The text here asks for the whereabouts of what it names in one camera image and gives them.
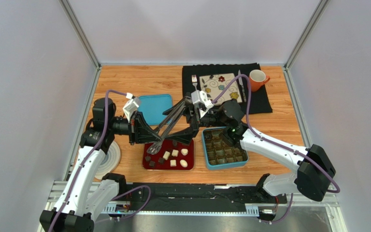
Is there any silver fork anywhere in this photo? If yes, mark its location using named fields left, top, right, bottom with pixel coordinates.
left=191, top=75, right=198, bottom=91

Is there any white round plate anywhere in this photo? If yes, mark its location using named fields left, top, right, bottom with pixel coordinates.
left=95, top=141, right=121, bottom=180

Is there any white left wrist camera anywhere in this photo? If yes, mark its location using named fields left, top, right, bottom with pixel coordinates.
left=123, top=93, right=141, bottom=122

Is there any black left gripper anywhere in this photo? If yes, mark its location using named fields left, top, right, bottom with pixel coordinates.
left=108, top=111, right=161, bottom=145

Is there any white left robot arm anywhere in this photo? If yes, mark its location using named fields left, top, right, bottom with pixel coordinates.
left=40, top=97, right=160, bottom=232

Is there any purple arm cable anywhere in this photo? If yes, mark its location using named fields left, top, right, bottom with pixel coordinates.
left=47, top=89, right=152, bottom=232
left=211, top=73, right=341, bottom=224

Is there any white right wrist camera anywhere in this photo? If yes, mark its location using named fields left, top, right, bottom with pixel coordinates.
left=191, top=90, right=214, bottom=118

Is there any floral square plate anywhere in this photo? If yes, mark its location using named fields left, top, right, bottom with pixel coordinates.
left=199, top=73, right=243, bottom=106

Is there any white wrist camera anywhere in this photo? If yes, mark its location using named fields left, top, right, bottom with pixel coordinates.
left=123, top=93, right=141, bottom=122
left=191, top=90, right=214, bottom=118

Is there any blue chocolate tin box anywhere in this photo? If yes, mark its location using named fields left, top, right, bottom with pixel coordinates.
left=202, top=127, right=249, bottom=170

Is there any silver table knife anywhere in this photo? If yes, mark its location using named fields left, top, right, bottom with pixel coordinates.
left=239, top=77, right=247, bottom=102

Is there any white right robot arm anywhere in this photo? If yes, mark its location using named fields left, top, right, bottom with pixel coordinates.
left=163, top=97, right=341, bottom=202

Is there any orange mug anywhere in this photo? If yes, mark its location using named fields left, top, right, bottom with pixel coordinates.
left=249, top=70, right=270, bottom=92

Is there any black cloth placemat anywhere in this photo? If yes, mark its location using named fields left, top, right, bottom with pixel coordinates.
left=182, top=63, right=272, bottom=114

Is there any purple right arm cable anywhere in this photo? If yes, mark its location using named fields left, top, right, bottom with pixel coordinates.
left=211, top=73, right=341, bottom=224

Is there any blue tin lid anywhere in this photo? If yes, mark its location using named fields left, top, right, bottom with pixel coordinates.
left=138, top=94, right=173, bottom=126

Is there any red chocolate tray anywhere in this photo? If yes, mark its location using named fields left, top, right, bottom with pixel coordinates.
left=142, top=140, right=196, bottom=171

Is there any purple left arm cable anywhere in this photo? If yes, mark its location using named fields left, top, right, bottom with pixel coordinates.
left=47, top=89, right=152, bottom=232

